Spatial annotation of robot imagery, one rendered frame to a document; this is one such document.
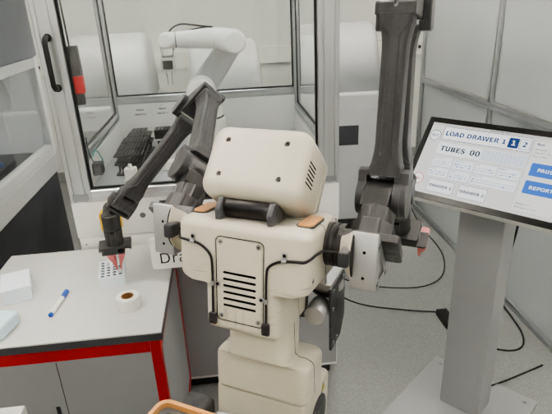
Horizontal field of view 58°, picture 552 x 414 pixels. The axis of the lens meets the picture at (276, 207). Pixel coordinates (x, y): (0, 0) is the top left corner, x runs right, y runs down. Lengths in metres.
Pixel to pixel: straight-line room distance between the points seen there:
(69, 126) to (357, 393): 1.61
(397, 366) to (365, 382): 0.19
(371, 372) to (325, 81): 1.35
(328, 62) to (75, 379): 1.32
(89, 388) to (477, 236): 1.36
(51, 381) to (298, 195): 1.04
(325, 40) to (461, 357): 1.31
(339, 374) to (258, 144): 1.67
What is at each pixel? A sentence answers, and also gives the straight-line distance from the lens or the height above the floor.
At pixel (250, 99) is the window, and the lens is 1.86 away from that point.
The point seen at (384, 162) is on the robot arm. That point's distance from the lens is 1.01.
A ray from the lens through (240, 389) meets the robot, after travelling 1.20.
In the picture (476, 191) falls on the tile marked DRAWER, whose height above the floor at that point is 1.01.
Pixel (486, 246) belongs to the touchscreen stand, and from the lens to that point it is 1.90.
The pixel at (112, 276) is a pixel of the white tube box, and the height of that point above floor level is 0.80.
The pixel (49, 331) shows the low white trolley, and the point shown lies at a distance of 1.63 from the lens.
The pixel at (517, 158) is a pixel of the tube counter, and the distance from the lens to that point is 1.78.
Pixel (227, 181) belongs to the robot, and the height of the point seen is 1.31.
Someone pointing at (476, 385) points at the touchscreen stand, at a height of 0.20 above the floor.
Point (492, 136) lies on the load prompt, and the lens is 1.84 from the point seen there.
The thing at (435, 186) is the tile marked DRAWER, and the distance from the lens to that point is 1.81.
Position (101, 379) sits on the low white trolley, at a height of 0.60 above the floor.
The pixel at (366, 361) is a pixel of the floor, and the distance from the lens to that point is 2.55.
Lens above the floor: 1.62
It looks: 23 degrees down
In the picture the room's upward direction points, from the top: 3 degrees counter-clockwise
